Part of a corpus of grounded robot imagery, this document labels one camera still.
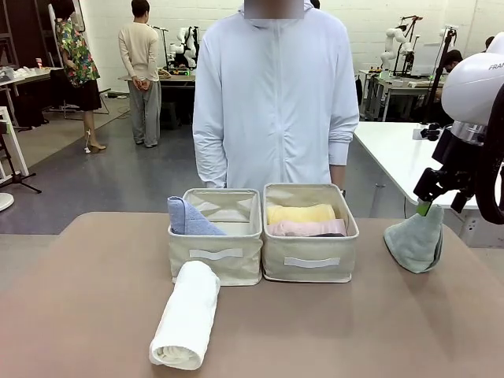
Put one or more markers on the dark wooden shelf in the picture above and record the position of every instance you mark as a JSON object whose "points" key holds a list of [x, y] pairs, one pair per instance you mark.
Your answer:
{"points": [[23, 31]]}

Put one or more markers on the person in floral shirt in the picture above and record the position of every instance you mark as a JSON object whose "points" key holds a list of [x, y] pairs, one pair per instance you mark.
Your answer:
{"points": [[76, 59]]}

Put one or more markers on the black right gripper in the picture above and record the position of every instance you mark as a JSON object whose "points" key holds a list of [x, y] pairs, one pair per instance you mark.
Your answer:
{"points": [[460, 165]]}

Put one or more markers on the black angled tripod frame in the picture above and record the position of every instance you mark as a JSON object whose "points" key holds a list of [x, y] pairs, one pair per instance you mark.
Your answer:
{"points": [[411, 35]]}

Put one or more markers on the cluttered white side table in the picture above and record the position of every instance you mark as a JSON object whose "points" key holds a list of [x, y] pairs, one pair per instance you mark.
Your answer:
{"points": [[27, 76]]}

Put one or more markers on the seated person in grey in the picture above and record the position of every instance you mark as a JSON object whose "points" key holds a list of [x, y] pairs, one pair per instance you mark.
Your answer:
{"points": [[453, 59]]}

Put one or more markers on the white glossy table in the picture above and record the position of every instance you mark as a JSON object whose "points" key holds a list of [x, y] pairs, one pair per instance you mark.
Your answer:
{"points": [[393, 149]]}

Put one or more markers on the person in beige sweater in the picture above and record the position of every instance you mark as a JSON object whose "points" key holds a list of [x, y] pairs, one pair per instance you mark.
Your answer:
{"points": [[138, 47]]}

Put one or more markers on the white rolled towel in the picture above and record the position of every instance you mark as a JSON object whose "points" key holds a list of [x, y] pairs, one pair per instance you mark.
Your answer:
{"points": [[189, 315]]}

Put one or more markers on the yellow towel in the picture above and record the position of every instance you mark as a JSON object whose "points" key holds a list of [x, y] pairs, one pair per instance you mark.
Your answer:
{"points": [[299, 214]]}

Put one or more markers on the grey-green towel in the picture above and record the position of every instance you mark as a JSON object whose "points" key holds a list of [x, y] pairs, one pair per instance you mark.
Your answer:
{"points": [[413, 244]]}

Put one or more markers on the light background work table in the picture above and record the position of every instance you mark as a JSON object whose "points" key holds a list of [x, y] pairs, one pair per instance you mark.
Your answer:
{"points": [[397, 84]]}

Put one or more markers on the grey background work table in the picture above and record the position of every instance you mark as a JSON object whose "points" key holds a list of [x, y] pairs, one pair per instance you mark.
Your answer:
{"points": [[177, 78]]}

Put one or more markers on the black camera tripod stand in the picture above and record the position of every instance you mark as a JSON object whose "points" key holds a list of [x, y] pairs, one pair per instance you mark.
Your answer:
{"points": [[443, 67]]}

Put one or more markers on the beige fabric storage bin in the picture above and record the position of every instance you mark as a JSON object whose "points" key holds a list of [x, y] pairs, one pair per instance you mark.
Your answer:
{"points": [[216, 256], [307, 260]]}

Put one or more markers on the black tripod legs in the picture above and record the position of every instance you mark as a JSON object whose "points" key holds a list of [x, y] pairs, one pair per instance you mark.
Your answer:
{"points": [[17, 179]]}

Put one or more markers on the person's left forearm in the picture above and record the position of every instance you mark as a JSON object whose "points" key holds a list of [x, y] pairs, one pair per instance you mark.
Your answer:
{"points": [[340, 153]]}

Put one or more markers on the small white background robot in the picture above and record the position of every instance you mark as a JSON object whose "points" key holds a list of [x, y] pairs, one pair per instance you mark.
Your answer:
{"points": [[183, 43]]}

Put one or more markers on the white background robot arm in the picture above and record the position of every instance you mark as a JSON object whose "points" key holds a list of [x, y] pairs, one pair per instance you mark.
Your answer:
{"points": [[393, 43]]}

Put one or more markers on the blue towel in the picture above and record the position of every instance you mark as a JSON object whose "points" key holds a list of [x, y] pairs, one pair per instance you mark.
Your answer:
{"points": [[185, 220]]}

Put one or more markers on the person's right forearm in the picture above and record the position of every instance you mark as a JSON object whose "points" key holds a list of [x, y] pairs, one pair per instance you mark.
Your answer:
{"points": [[210, 161]]}

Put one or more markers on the white frame furniture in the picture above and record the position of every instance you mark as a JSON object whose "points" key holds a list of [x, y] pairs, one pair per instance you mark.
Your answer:
{"points": [[10, 134]]}

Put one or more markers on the person in white hoodie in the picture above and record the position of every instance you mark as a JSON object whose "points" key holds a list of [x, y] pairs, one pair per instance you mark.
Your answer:
{"points": [[275, 98]]}

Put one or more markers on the white round stand base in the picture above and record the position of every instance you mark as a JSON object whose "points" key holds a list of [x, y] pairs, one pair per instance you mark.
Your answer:
{"points": [[4, 202]]}

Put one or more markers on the pink towel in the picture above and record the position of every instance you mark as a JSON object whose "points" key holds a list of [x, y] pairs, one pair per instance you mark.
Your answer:
{"points": [[299, 228]]}

